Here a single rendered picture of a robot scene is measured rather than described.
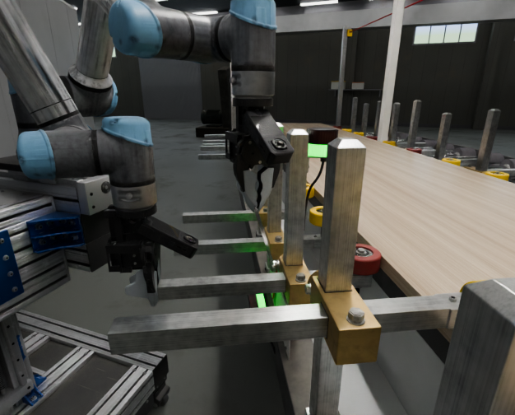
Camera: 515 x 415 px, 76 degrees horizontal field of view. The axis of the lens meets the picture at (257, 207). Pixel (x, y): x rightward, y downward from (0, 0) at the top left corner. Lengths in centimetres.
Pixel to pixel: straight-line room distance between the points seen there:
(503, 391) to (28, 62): 72
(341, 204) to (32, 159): 45
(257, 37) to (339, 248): 35
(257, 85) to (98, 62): 59
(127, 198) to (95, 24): 55
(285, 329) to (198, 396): 123
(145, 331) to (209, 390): 124
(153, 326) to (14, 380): 95
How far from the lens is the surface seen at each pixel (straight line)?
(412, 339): 73
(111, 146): 58
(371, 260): 69
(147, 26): 57
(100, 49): 105
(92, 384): 150
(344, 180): 40
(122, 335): 43
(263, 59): 59
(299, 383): 71
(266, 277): 69
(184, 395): 165
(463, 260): 78
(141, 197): 60
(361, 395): 82
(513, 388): 22
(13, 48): 72
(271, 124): 58
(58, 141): 59
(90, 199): 98
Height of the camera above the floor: 122
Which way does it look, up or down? 19 degrees down
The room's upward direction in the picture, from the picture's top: straight up
